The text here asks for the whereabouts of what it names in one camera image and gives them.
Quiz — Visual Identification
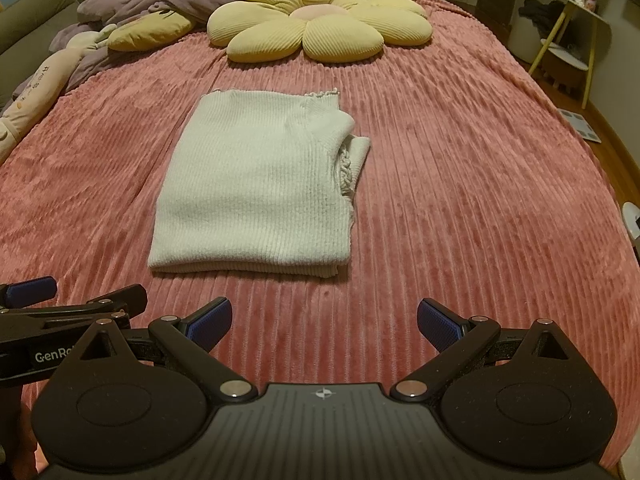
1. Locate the cream long plush pillow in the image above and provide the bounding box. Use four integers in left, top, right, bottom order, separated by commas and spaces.
0, 30, 118, 163

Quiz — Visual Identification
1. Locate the black cloth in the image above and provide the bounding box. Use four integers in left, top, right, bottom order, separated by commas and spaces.
518, 0, 566, 37

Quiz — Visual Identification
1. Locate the white floor object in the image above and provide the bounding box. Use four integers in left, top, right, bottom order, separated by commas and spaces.
621, 201, 640, 241

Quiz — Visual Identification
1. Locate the white bathroom scale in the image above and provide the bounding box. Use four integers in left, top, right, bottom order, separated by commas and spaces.
559, 110, 601, 144

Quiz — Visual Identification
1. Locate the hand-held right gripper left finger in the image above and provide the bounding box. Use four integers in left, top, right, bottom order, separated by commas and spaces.
65, 297, 256, 403

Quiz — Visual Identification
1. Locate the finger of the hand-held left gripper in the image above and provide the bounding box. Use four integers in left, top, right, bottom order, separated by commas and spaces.
0, 284, 149, 333
0, 276, 57, 307

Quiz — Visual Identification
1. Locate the yellow flower-shaped pillow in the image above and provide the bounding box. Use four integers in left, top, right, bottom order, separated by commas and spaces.
207, 0, 432, 65

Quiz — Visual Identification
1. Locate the olive green headboard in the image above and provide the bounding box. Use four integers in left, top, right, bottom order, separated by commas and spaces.
0, 0, 76, 57

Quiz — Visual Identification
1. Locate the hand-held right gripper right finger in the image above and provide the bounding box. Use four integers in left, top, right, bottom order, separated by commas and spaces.
391, 298, 583, 403

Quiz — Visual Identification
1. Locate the pink ribbed plush blanket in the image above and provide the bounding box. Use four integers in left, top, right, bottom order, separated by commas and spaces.
0, 0, 640, 466

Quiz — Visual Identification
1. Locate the white ribbed knit sweater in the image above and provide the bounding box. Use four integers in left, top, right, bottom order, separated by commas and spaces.
147, 89, 372, 279

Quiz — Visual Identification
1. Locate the yellow oval pillow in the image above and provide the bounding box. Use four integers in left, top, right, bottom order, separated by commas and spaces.
107, 10, 196, 52

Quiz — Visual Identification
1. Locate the yellow-legged side table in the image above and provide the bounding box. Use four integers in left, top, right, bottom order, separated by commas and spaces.
529, 0, 612, 110

